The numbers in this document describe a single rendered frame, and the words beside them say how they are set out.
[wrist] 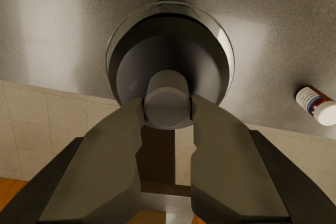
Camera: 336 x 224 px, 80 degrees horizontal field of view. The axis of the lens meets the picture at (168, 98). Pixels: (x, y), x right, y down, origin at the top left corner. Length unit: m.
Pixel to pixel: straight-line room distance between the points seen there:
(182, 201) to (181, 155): 1.19
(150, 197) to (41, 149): 1.60
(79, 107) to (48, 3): 1.32
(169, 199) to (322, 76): 0.50
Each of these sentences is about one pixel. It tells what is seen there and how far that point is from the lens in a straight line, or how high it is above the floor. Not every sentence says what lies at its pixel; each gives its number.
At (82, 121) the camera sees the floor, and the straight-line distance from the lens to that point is 1.77.
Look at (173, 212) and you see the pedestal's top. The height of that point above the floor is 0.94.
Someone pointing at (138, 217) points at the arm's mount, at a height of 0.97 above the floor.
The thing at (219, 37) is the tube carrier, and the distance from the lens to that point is 0.16.
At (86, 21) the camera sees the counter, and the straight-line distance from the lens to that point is 0.42.
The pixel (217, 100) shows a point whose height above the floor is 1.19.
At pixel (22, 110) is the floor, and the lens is 1.96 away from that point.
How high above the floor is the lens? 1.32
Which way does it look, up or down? 62 degrees down
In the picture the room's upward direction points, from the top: 177 degrees counter-clockwise
